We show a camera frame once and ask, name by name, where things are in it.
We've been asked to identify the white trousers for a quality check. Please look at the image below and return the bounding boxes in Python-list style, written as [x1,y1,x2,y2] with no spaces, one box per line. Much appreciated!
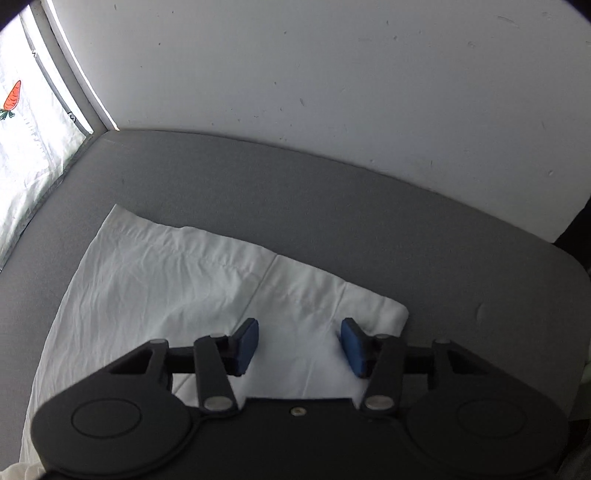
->
[0,203,410,480]

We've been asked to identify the carrot print curtain sheet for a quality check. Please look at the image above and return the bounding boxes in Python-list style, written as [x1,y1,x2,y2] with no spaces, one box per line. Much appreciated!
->
[0,7,93,265]

